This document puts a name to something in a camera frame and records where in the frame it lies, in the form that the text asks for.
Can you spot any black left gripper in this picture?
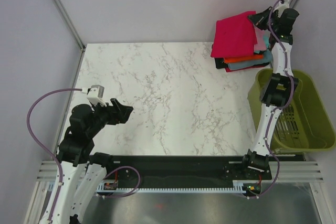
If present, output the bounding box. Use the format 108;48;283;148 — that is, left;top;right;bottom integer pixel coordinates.
87;98;133;137

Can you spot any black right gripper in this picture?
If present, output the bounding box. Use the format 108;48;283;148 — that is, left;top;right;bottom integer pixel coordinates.
248;7;279;33

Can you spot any magenta t shirt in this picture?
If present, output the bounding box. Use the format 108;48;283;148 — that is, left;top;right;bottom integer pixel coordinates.
211;10;257;58

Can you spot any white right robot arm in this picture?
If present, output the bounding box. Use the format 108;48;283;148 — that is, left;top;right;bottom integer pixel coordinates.
240;7;299;179

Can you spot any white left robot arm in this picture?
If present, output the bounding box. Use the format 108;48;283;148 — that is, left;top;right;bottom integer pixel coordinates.
39;98;133;223

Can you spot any folded teal t shirt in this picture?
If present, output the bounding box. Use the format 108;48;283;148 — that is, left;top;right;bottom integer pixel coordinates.
263;34;270;50

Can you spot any folded pink t shirt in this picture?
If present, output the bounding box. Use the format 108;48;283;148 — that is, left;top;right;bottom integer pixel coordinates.
254;26;267;52

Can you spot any folded grey blue t shirt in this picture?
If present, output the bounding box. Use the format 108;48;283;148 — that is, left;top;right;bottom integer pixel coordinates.
227;50;273;70

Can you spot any folded orange t shirt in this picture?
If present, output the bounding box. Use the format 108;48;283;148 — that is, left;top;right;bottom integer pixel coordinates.
224;54;263;63

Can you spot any folded black t shirt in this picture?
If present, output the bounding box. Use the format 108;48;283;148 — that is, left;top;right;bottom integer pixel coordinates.
214;58;228;69

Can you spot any folded dark red t shirt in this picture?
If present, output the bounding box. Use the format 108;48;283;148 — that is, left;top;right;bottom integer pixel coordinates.
225;62;269;72

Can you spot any olive green plastic basket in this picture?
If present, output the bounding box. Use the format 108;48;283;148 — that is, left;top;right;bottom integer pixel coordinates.
248;69;335;155

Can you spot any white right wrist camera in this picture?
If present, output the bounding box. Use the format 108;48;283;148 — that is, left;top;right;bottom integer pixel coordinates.
275;0;290;13

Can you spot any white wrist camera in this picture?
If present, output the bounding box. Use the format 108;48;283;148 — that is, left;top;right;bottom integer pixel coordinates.
275;0;290;13
81;84;109;107

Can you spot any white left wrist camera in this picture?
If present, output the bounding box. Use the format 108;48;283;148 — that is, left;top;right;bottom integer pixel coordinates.
81;84;109;107

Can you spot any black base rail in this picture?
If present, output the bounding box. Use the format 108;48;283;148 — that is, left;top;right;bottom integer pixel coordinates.
83;154;272;189

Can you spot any white slotted cable duct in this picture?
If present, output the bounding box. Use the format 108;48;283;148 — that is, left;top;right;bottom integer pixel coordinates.
96;182;261;194

